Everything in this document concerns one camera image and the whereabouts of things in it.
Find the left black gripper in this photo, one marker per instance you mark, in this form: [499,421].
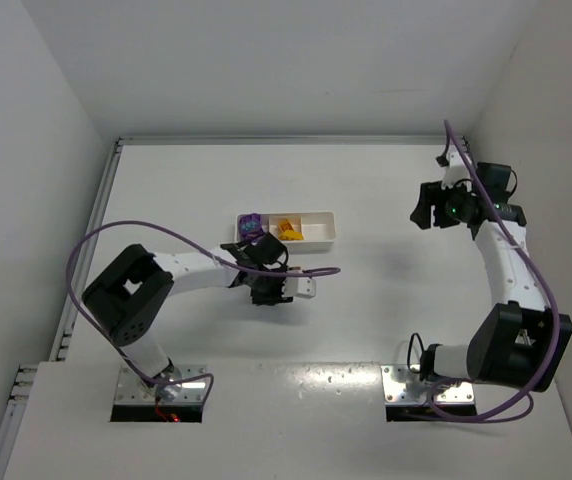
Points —
[270,291]

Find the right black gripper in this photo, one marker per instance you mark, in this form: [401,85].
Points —
[434,205]

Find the yellow lego brick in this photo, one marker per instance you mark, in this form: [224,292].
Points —
[291,235]

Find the purple lego brick top pile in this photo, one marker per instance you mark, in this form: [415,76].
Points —
[249,225]

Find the orange curved lego brick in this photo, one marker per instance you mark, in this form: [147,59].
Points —
[285,224]

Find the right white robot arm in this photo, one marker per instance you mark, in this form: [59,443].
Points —
[513,342]

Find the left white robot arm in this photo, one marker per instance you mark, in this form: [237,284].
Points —
[129,293]

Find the white three-compartment tray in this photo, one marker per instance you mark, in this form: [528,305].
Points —
[301,232]

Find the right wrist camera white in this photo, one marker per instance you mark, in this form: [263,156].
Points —
[454,168]

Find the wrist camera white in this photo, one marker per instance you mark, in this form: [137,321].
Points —
[300,287]
[454,168]

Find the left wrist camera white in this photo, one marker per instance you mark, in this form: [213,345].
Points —
[300,287]

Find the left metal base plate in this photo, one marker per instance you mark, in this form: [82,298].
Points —
[136,402]

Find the metal base plate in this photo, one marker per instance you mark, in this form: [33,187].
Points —
[406,397]
[136,402]

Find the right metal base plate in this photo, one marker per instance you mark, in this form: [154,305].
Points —
[406,397]

